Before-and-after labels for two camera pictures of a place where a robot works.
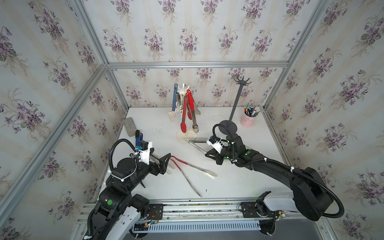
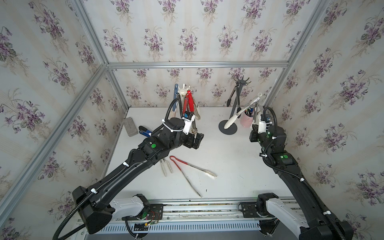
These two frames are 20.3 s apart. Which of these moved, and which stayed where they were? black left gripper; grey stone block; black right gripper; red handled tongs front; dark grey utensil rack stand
Moved: black left gripper; black right gripper
Stayed: dark grey utensil rack stand; grey stone block; red handled tongs front
